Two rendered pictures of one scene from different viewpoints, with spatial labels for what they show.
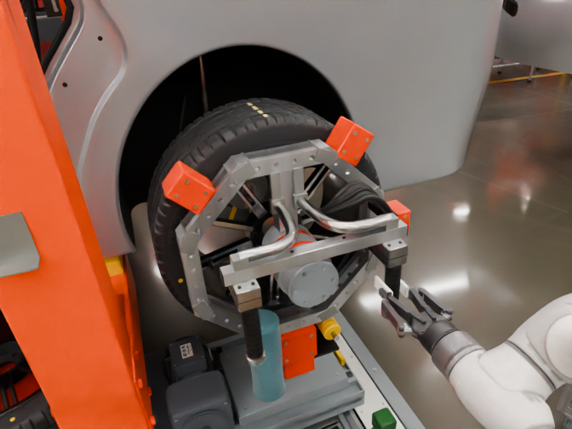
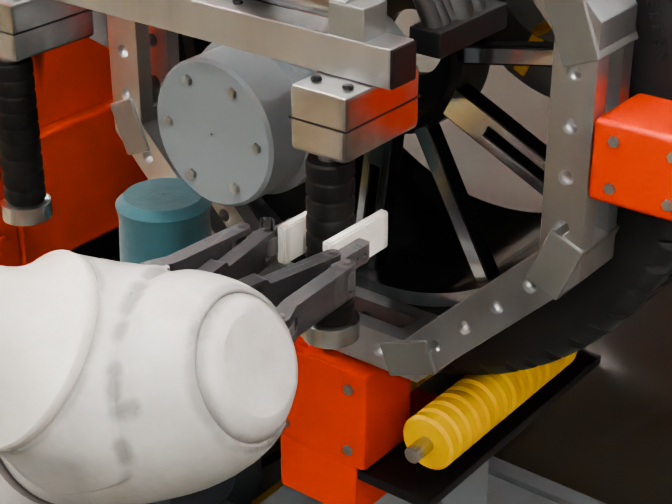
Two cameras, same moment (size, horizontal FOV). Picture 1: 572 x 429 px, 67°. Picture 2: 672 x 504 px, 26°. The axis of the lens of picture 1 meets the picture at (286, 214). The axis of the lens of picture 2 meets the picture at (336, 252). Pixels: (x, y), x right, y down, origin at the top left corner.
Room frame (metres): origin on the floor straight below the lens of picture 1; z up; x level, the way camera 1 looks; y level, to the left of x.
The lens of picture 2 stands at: (0.26, -1.03, 1.31)
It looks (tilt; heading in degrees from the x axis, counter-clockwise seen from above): 27 degrees down; 56
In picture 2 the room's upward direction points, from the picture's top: straight up
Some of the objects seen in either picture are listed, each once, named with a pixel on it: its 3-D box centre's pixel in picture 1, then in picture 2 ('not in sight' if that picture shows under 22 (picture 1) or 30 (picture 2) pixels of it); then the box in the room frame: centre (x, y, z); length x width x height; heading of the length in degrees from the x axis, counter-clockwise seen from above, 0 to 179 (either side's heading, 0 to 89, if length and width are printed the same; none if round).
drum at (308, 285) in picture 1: (297, 261); (291, 98); (0.89, -0.02, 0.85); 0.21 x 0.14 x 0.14; 19
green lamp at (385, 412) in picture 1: (384, 422); not in sight; (0.58, -0.18, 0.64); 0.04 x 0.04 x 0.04; 19
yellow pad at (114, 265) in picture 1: (98, 260); not in sight; (1.16, 0.61, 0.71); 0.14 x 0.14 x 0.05; 19
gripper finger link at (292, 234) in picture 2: (383, 288); (310, 228); (0.78, -0.21, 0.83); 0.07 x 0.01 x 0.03; 19
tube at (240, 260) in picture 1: (260, 217); not in sight; (0.81, 0.06, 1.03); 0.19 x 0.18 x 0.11; 19
